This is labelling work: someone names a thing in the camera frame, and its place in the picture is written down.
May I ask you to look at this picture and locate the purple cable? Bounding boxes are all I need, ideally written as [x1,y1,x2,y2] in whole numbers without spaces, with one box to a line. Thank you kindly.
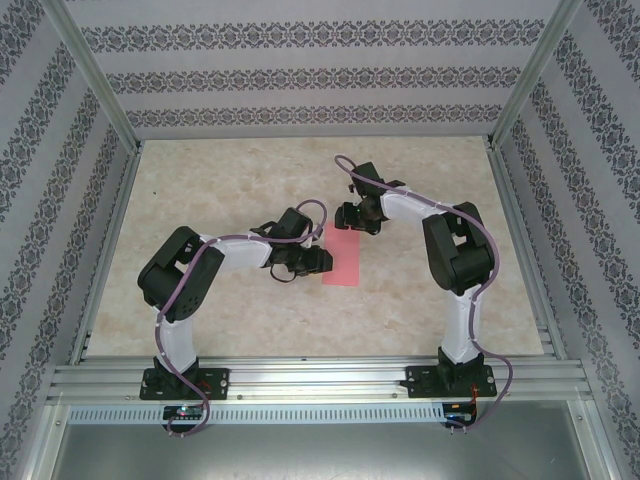
[154,199,330,440]
[333,154,516,436]

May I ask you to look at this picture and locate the aluminium side rail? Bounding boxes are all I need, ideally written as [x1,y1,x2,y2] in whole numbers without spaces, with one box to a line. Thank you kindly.
[67,142,146,366]
[487,142,571,361]

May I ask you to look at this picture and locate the slotted grey cable duct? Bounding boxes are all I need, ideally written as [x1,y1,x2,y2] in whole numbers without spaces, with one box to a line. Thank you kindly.
[67,403,446,425]

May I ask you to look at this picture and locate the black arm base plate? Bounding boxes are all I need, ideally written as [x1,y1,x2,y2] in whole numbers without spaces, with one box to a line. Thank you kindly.
[405,364,497,400]
[139,367,231,402]

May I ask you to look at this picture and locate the aluminium frame post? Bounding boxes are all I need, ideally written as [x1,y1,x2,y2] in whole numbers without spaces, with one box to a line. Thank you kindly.
[37,0,146,156]
[484,0,586,151]

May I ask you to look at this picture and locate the long aluminium mounting rail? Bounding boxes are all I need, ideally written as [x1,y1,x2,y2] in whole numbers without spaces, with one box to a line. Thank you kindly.
[47,355,594,404]

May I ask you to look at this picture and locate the left gripper black cable loop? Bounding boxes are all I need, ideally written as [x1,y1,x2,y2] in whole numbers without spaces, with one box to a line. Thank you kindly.
[268,263,297,285]

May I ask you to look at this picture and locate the pink paper sheet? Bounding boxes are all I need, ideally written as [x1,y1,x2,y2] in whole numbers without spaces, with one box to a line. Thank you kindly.
[322,227,362,287]

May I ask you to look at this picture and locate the small circuit board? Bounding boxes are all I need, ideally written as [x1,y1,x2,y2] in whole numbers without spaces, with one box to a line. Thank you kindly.
[163,405,204,420]
[444,402,476,426]

